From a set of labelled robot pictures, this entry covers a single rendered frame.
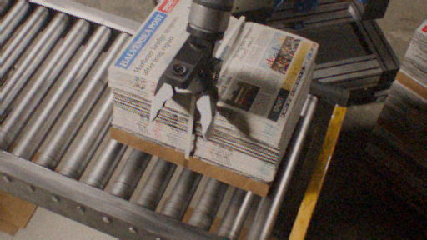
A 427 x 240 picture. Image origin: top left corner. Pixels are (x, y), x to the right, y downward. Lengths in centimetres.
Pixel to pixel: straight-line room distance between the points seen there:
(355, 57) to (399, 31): 52
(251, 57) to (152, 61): 21
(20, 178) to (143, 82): 39
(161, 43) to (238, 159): 29
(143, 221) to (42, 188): 24
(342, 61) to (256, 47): 114
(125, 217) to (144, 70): 33
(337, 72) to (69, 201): 132
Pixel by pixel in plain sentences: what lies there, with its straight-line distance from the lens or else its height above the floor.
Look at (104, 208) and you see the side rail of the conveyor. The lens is 136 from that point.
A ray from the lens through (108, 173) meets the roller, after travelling 142.
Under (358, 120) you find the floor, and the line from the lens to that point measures 255.
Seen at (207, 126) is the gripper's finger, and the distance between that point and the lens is 113.
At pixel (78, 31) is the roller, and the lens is 168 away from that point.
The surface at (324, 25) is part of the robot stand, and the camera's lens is 254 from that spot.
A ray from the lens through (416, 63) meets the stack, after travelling 183.
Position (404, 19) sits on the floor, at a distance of 301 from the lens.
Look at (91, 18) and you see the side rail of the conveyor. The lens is 171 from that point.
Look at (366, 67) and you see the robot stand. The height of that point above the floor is 23.
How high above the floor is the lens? 201
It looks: 55 degrees down
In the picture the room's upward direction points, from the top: 5 degrees clockwise
